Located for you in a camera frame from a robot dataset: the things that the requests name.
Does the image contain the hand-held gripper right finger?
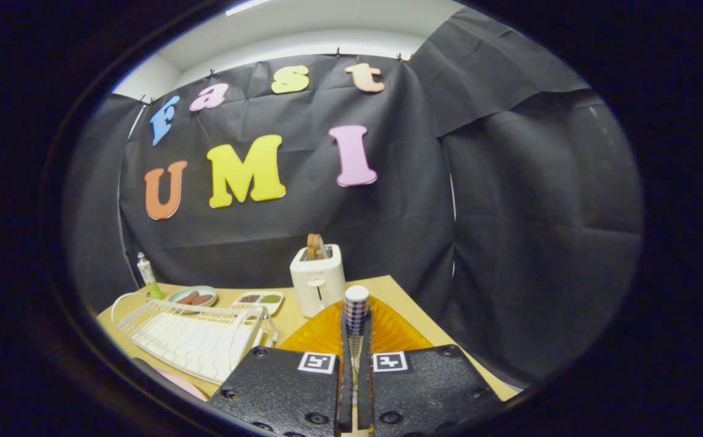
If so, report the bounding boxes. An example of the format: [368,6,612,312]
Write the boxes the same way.
[355,296,504,437]

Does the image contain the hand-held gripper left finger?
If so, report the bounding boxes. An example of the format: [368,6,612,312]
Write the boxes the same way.
[208,297,356,437]

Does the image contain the white wire dish rack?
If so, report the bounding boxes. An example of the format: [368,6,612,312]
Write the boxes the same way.
[110,293,279,385]

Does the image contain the pink plate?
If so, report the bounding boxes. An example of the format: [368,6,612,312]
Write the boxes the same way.
[145,364,209,402]

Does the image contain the blue checkered handle spoon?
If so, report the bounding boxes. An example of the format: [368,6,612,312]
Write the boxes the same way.
[344,285,371,435]

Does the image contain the pale green plate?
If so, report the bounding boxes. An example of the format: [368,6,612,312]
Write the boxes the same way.
[168,285,219,308]

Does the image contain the white divided tray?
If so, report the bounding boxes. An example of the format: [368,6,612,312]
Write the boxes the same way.
[231,291,284,316]

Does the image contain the white toaster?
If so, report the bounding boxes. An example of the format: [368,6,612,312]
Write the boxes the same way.
[290,244,347,319]

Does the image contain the black backdrop cloth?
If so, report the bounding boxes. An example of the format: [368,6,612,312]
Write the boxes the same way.
[63,6,644,389]

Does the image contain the clear bottle with green liquid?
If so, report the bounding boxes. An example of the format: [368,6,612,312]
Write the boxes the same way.
[137,252,165,300]

